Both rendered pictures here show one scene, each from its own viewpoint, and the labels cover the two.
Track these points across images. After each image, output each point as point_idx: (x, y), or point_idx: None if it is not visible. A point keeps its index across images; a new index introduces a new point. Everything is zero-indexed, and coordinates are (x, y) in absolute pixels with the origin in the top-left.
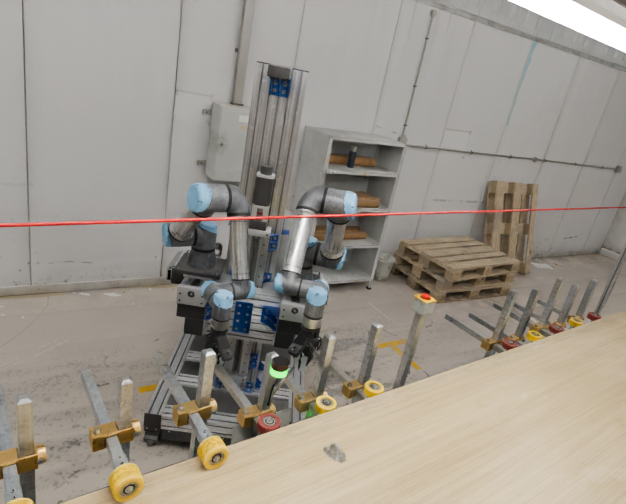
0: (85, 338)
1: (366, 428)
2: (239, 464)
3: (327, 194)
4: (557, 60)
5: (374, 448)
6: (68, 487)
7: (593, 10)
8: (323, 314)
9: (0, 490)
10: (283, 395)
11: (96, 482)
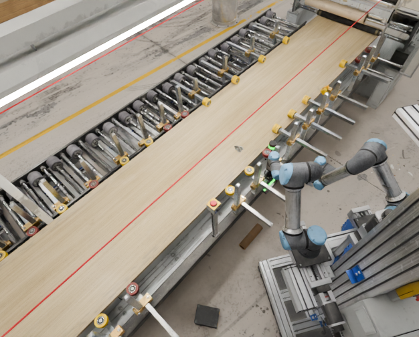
0: None
1: (229, 164)
2: (267, 134)
3: (303, 162)
4: None
5: (224, 156)
6: (344, 215)
7: None
8: None
9: (365, 205)
10: (284, 293)
11: (337, 222)
